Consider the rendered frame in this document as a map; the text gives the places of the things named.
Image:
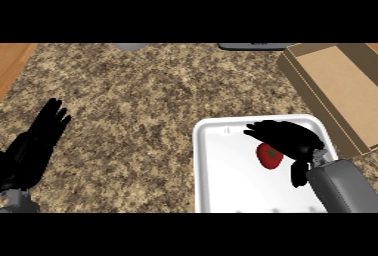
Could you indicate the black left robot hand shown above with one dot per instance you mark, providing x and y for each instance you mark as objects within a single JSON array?
[{"x": 37, "y": 143}]

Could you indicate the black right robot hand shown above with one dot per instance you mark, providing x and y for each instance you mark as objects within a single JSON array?
[{"x": 289, "y": 136}]

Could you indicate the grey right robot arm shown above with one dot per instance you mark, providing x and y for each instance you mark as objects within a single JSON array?
[{"x": 339, "y": 186}]

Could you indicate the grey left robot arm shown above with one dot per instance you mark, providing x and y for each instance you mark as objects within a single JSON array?
[{"x": 16, "y": 201}]

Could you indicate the red tomato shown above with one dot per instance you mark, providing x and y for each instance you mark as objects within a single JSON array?
[{"x": 269, "y": 157}]

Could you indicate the white tray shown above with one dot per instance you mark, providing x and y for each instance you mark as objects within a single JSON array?
[{"x": 236, "y": 180}]

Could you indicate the cardboard box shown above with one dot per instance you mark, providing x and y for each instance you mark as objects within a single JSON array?
[{"x": 339, "y": 90}]

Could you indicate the dark grey appliance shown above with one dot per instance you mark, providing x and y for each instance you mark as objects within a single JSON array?
[{"x": 255, "y": 46}]

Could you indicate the grey rounded object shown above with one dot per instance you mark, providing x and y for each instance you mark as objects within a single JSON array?
[{"x": 130, "y": 46}]

